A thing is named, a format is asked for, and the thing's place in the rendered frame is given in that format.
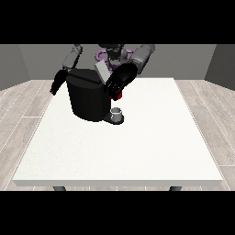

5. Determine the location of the black coffee machine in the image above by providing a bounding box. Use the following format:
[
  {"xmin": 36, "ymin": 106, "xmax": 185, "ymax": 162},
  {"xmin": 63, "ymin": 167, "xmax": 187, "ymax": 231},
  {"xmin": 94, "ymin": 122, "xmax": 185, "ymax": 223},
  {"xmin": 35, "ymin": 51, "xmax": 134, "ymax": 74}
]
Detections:
[{"xmin": 65, "ymin": 68, "xmax": 125, "ymax": 126}]

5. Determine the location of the pale grey machine lid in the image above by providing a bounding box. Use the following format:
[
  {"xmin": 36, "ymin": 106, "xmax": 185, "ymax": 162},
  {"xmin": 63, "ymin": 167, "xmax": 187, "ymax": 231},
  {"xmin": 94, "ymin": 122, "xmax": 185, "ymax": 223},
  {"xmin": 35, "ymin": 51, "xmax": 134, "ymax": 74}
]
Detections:
[{"xmin": 94, "ymin": 60, "xmax": 113, "ymax": 84}]

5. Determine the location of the grey purple-ringed robot trunk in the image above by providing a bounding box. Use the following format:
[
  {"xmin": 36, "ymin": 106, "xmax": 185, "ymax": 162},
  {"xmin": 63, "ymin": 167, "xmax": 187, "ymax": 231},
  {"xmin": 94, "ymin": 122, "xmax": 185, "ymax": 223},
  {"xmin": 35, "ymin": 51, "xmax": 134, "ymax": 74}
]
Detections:
[{"xmin": 95, "ymin": 44, "xmax": 136, "ymax": 70}]

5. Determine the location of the small grey cup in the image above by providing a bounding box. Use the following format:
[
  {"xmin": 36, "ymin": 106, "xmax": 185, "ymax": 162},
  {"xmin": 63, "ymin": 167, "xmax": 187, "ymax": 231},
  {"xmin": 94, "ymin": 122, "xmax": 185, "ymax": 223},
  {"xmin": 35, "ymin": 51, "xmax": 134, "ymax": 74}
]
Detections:
[{"xmin": 110, "ymin": 106, "xmax": 123, "ymax": 122}]

